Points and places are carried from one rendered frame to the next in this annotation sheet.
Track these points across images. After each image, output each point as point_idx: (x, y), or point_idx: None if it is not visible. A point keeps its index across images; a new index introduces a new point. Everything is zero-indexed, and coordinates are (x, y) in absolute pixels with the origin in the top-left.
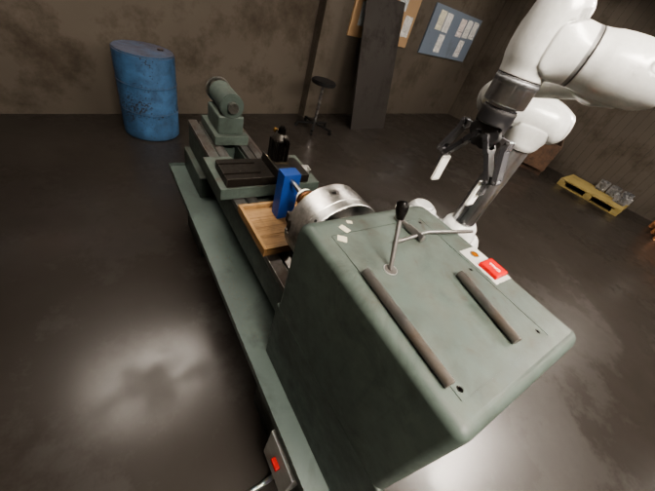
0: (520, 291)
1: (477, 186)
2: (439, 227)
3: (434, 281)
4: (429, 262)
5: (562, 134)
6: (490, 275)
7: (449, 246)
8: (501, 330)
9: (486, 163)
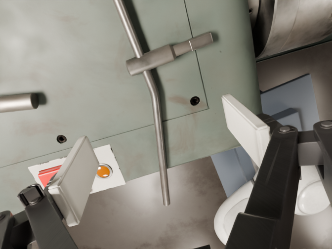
0: (19, 202)
1: (60, 173)
2: (179, 139)
3: (14, 34)
4: (68, 53)
5: None
6: (48, 169)
7: (120, 130)
8: None
9: (49, 244)
